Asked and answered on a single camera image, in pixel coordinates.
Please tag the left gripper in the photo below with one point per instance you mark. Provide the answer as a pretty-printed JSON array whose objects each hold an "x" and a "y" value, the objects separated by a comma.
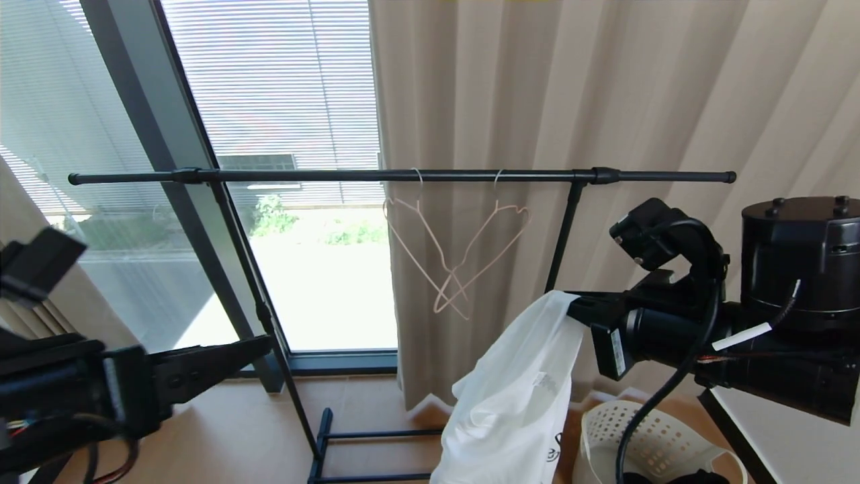
[{"x": 80, "y": 396}]

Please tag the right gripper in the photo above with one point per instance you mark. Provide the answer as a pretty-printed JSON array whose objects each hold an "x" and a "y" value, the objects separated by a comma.
[{"x": 678, "y": 336}]

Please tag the black garment with white stripes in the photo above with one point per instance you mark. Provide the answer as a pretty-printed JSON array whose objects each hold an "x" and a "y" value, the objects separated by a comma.
[{"x": 699, "y": 478}]

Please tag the white printed T-shirt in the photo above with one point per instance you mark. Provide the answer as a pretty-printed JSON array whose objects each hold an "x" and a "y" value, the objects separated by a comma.
[{"x": 510, "y": 403}]

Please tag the pink clothes hanger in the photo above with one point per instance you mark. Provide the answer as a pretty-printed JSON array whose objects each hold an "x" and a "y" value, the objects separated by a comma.
[
  {"x": 497, "y": 200},
  {"x": 419, "y": 198}
]

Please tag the white laundry basket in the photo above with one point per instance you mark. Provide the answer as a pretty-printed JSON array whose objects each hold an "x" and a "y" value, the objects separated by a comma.
[{"x": 658, "y": 437}]

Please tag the black clothes rack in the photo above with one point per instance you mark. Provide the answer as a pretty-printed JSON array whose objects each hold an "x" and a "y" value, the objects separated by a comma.
[{"x": 336, "y": 176}]

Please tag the beige curtain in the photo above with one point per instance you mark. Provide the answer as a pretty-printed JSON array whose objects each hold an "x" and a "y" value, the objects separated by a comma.
[
  {"x": 605, "y": 101},
  {"x": 94, "y": 309}
]

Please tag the window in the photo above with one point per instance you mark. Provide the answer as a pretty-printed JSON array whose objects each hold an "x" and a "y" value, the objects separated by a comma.
[{"x": 302, "y": 101}]

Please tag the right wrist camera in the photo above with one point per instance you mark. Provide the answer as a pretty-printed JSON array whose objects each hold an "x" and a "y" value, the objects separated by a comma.
[{"x": 638, "y": 232}]

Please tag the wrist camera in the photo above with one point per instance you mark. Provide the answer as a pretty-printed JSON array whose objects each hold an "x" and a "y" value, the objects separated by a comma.
[
  {"x": 37, "y": 265},
  {"x": 638, "y": 232}
]

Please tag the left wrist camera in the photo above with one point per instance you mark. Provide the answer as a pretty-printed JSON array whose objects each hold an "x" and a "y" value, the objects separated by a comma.
[{"x": 37, "y": 265}]

